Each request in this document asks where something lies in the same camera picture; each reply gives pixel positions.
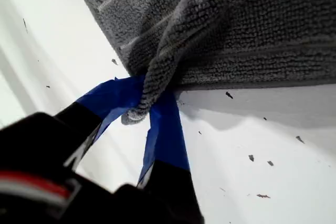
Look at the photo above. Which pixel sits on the grey striped towel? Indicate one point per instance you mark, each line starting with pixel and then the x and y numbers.
pixel 236 37

